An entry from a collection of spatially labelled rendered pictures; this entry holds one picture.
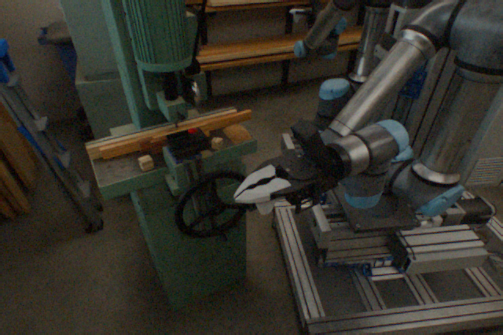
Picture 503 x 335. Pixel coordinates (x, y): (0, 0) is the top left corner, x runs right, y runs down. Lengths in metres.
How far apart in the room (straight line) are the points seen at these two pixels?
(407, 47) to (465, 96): 0.16
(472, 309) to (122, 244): 1.88
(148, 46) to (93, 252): 1.45
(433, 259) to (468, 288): 0.72
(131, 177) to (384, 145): 0.80
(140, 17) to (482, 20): 0.83
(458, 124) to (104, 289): 1.78
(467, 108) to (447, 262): 0.57
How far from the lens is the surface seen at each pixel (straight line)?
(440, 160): 0.90
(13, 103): 1.84
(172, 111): 1.16
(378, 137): 0.62
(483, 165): 1.41
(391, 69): 0.79
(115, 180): 1.12
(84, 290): 2.03
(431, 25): 0.82
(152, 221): 1.26
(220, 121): 1.31
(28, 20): 3.48
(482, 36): 0.78
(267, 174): 0.52
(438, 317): 1.70
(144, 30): 1.05
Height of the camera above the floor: 1.56
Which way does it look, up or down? 38 degrees down
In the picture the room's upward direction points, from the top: straight up
